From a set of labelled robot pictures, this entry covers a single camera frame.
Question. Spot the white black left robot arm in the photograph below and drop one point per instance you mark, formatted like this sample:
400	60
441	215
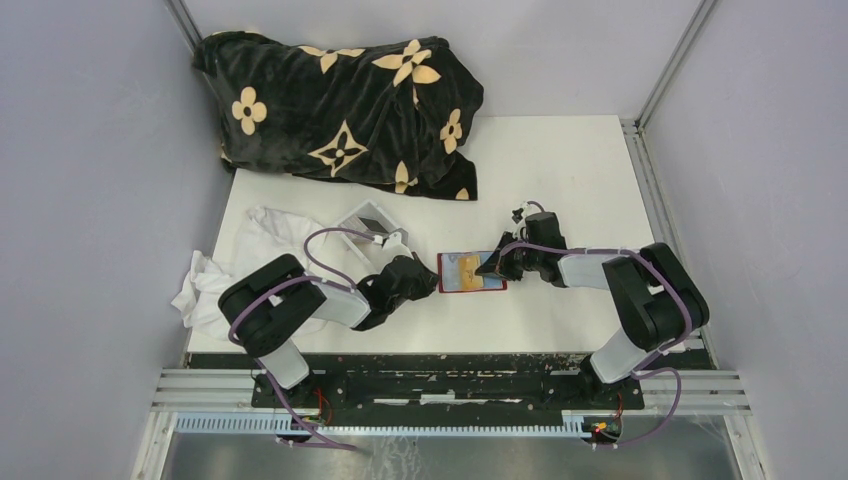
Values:
267	307

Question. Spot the black floral blanket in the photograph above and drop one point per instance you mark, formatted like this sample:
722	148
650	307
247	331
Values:
391	117

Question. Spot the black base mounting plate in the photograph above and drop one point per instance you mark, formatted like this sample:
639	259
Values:
445	390

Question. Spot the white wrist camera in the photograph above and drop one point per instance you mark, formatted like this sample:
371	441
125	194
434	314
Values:
521	213
388	247

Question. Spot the white crumpled cloth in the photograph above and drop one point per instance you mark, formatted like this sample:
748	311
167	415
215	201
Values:
263	235

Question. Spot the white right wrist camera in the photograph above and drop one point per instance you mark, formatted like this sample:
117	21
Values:
521	213

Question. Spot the red leather card holder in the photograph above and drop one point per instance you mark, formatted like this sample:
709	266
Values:
457	273

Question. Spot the white plastic card box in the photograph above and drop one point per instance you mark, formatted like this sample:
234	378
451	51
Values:
362	247

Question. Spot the stack of cards in box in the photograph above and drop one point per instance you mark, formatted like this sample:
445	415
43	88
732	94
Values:
370	225

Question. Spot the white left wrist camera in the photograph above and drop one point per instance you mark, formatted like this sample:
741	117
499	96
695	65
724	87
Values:
388	247

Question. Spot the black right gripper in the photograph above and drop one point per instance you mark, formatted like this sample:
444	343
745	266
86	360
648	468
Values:
501	268

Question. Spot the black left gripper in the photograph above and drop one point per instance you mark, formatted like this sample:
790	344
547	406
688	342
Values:
428	280

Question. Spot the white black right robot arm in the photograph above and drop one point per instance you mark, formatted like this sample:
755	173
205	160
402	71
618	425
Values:
657	302

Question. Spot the aluminium frame rail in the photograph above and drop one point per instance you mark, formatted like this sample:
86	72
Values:
669	186

